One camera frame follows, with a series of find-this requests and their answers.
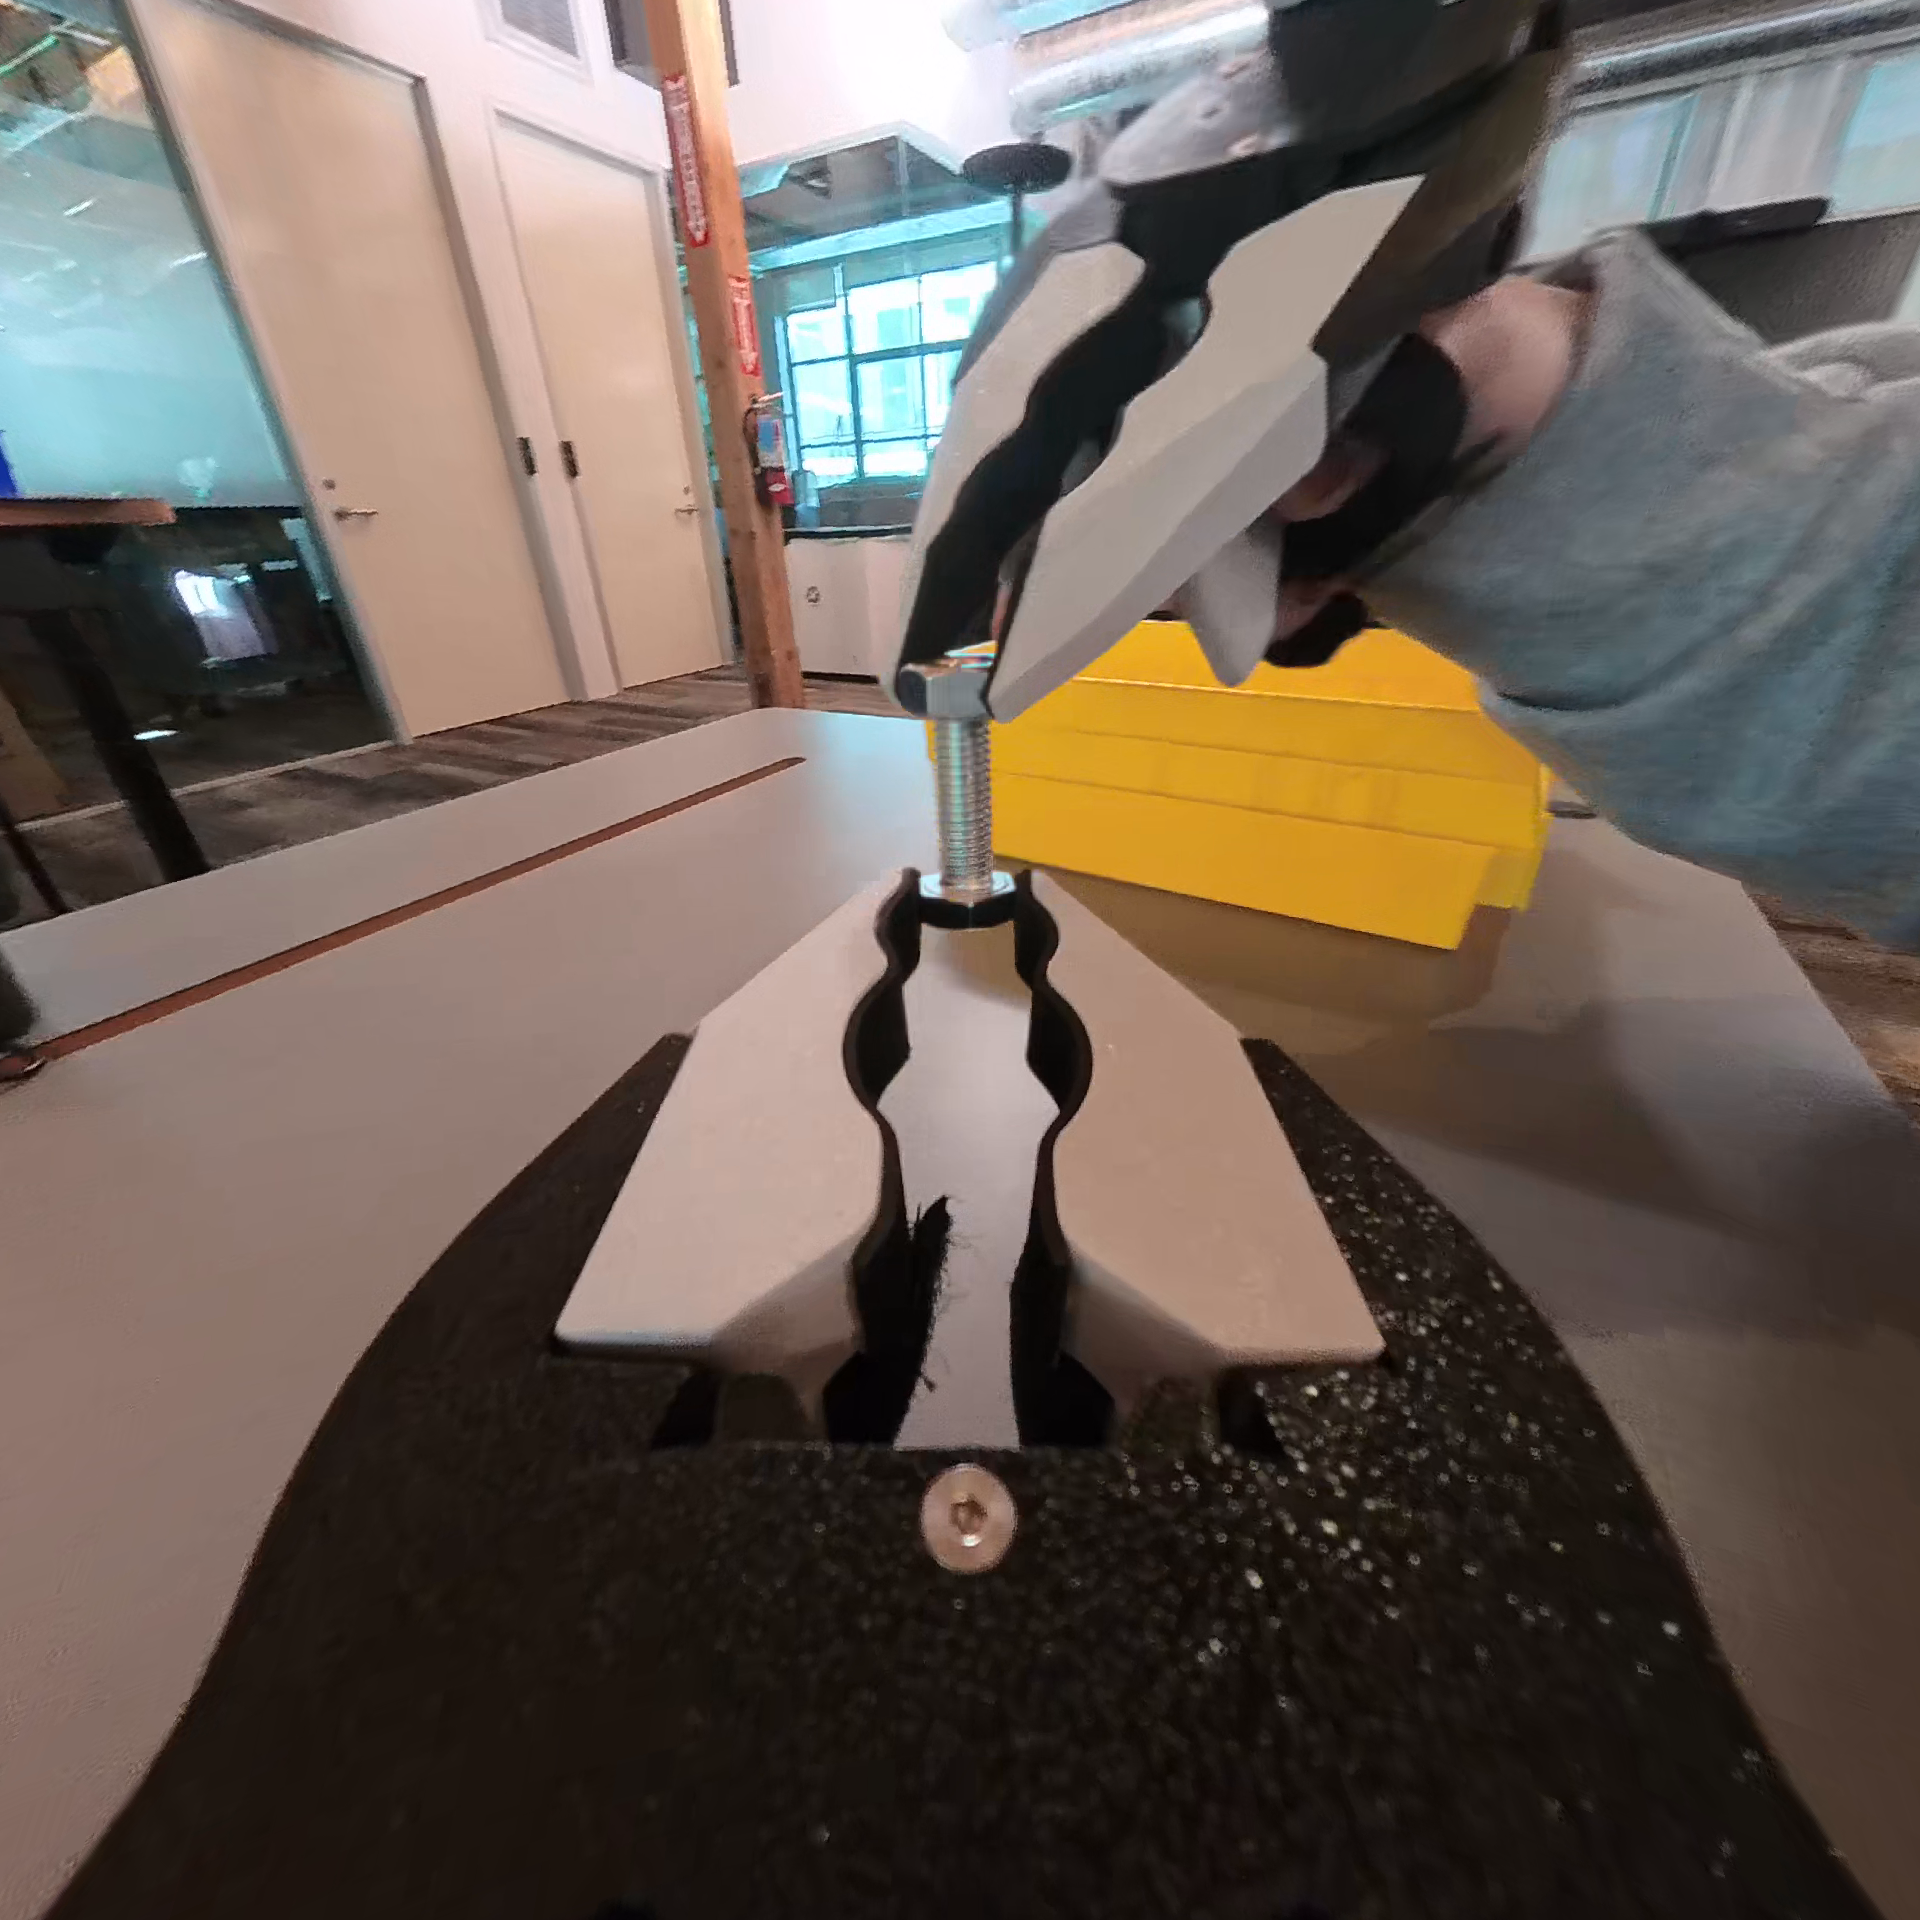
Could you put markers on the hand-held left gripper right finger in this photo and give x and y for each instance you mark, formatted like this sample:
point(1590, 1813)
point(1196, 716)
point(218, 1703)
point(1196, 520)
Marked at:
point(1185, 1186)

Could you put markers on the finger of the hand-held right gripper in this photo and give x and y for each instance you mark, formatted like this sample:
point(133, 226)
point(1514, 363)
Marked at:
point(1201, 451)
point(1021, 376)

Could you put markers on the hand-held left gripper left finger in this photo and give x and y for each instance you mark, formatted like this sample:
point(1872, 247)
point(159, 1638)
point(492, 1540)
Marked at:
point(721, 1186)

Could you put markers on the silver hex nut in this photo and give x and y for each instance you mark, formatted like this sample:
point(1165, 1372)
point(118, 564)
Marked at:
point(968, 906)

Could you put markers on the silver hex bolt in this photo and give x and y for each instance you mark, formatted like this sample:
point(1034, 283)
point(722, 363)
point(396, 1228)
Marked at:
point(961, 796)

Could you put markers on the person's right forearm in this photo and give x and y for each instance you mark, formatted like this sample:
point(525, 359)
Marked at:
point(1695, 600)

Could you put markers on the person's right hand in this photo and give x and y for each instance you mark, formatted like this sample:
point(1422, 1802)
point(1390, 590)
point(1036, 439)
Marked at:
point(1517, 376)

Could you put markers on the black round disc on pole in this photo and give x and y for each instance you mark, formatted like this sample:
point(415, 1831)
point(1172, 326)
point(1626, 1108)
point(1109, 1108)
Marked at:
point(1017, 164)

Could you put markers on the red fire extinguisher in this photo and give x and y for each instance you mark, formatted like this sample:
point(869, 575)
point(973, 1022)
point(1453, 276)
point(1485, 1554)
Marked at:
point(772, 451)

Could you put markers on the short red sign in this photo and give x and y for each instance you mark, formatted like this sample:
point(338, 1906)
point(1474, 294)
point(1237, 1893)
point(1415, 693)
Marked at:
point(743, 324)

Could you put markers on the white cabinet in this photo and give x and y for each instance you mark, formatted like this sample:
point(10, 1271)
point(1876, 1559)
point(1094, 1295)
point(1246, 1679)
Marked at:
point(849, 608)

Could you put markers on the yellow plastic bin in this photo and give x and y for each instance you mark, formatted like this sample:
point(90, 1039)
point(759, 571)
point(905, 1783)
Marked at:
point(1276, 810)

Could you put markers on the long red sign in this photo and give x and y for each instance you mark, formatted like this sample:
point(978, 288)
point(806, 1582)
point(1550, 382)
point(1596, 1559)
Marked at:
point(686, 158)

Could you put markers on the white door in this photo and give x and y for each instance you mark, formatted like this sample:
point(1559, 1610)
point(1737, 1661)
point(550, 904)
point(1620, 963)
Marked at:
point(616, 422)
point(345, 376)

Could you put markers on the wooden post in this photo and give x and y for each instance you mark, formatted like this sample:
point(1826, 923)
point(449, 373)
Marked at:
point(734, 451)

